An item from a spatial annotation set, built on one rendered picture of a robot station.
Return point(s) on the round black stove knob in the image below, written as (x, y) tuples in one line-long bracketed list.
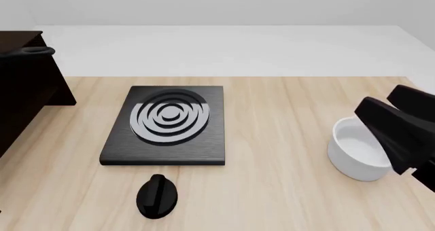
[(156, 198)]

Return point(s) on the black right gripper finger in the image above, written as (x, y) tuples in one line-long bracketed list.
[(418, 103), (391, 131)]

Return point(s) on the black frying pan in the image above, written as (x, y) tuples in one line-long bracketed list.
[(46, 50)]

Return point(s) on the dark wooden cabinet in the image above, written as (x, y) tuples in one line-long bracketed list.
[(27, 93)]

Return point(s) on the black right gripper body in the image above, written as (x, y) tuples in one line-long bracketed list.
[(427, 176)]

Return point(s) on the flat black stove plate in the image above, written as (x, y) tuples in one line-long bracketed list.
[(204, 144)]

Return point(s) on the white ceramic bowl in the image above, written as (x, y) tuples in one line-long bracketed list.
[(353, 162)]

